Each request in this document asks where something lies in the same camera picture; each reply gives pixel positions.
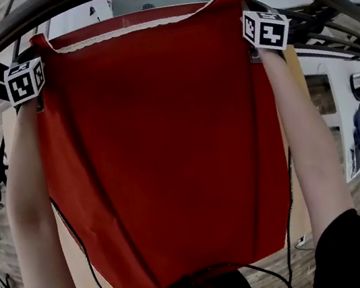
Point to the person's black shirt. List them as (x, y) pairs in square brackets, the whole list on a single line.
[(341, 249)]

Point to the person's right forearm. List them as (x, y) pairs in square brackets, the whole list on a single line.
[(311, 152)]

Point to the person's left forearm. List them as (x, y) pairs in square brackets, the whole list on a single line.
[(30, 199)]

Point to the black eyeglasses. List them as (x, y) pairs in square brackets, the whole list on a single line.
[(355, 161)]

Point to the white power strip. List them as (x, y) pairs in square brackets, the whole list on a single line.
[(301, 240)]

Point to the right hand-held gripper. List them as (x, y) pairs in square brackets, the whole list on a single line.
[(267, 31)]

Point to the red tablecloth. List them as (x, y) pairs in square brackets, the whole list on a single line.
[(166, 142)]

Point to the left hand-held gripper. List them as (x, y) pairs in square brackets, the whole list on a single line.
[(23, 84)]

